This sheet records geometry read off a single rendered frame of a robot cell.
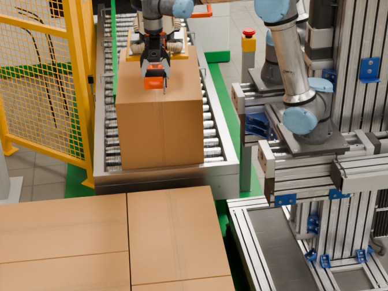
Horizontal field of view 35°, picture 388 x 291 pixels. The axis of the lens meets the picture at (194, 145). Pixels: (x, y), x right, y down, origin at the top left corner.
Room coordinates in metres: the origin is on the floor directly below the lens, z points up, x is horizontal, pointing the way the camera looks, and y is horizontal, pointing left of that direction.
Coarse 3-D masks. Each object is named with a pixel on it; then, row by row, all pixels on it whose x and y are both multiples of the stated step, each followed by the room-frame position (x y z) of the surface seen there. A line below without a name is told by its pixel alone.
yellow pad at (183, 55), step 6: (174, 30) 2.85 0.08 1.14; (180, 30) 2.90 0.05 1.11; (186, 36) 2.84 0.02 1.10; (174, 42) 2.71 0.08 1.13; (180, 42) 2.75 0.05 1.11; (186, 42) 2.76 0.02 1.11; (186, 48) 2.69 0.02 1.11; (174, 54) 2.63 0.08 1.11; (180, 54) 2.63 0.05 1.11; (186, 54) 2.63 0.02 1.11
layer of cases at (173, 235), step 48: (144, 192) 2.33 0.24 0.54; (192, 192) 2.32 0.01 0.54; (0, 240) 2.02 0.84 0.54; (48, 240) 2.01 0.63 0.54; (96, 240) 2.01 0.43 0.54; (144, 240) 2.00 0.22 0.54; (192, 240) 1.99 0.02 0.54; (0, 288) 1.74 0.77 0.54; (48, 288) 1.74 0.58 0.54; (96, 288) 1.73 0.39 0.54; (144, 288) 1.72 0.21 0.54; (192, 288) 1.71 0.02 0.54
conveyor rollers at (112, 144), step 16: (128, 16) 4.59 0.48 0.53; (112, 64) 3.77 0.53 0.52; (112, 80) 3.50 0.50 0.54; (112, 96) 3.32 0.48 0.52; (112, 112) 3.14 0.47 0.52; (208, 112) 3.11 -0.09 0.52; (112, 128) 2.96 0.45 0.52; (208, 128) 2.93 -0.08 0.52; (112, 144) 2.78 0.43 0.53; (208, 144) 2.75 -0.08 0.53; (112, 160) 2.61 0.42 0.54; (208, 160) 2.58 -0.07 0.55
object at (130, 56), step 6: (132, 30) 2.92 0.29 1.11; (138, 30) 2.86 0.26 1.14; (138, 42) 2.71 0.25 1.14; (126, 48) 2.71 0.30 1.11; (126, 54) 2.65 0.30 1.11; (132, 54) 2.63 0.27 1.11; (138, 54) 2.63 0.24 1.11; (126, 60) 2.61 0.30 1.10; (132, 60) 2.61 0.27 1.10; (138, 60) 2.61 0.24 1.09
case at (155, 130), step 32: (128, 64) 2.87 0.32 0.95; (192, 64) 2.85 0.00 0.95; (128, 96) 2.53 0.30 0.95; (160, 96) 2.52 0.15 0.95; (192, 96) 2.51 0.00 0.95; (128, 128) 2.47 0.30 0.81; (160, 128) 2.48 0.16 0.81; (192, 128) 2.48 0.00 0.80; (128, 160) 2.47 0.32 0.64; (160, 160) 2.48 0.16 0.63; (192, 160) 2.48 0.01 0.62
